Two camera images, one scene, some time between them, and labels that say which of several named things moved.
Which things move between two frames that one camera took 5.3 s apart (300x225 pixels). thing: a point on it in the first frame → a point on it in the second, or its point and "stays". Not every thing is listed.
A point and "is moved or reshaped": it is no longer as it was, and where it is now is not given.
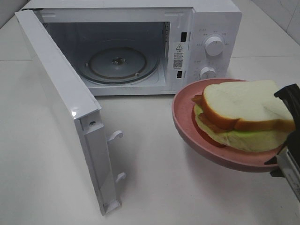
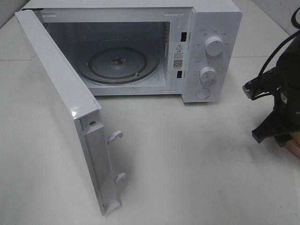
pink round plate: (183, 114) is moved or reshaped
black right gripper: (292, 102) → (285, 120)
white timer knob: (207, 72) stays
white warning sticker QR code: (178, 56) stays
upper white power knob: (214, 46) stays
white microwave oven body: (145, 48) stays
